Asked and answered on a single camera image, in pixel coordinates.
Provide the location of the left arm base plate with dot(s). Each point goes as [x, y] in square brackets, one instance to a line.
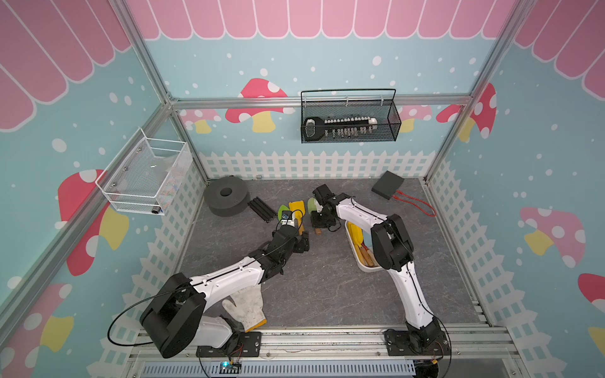
[239, 345]

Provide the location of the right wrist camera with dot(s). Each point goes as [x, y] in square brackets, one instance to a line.
[323, 194]

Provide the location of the black flat box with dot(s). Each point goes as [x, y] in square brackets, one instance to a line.
[388, 184]

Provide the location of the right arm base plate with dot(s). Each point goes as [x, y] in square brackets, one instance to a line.
[401, 343]

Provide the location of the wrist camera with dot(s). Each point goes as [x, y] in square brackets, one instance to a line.
[323, 194]
[292, 223]

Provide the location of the white work glove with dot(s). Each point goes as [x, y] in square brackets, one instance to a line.
[246, 307]

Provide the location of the small green circuit board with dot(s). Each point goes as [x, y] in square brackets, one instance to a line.
[230, 368]

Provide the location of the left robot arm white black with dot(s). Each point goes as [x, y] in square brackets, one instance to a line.
[175, 319]

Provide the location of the white wire mesh basket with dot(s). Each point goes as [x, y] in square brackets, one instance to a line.
[147, 174]

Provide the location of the black aluminium extrusion bar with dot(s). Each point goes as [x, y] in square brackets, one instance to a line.
[262, 209]

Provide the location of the grey slotted cable duct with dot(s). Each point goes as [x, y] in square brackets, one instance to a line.
[293, 368]

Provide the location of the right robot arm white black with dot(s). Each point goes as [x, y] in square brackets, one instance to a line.
[393, 251]

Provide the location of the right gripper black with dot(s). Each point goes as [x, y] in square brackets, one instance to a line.
[315, 224]

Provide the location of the yellow shovel wooden handle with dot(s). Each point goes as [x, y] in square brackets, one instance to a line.
[357, 238]

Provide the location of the white plastic storage box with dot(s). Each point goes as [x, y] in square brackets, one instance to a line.
[376, 267]

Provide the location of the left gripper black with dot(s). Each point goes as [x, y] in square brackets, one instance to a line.
[302, 243]

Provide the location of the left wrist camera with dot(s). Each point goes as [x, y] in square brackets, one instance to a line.
[292, 223]

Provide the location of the pale green trowel wooden handle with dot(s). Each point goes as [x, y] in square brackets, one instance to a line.
[313, 207]

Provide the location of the dark grey foam roll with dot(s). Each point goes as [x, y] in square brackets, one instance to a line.
[227, 197]

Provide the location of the bright green trowel wooden handle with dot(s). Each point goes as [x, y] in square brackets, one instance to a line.
[284, 214]

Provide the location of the black wire mesh basket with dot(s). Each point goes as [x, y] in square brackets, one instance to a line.
[378, 103]

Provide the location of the black socket holder tool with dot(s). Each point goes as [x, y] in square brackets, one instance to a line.
[316, 129]

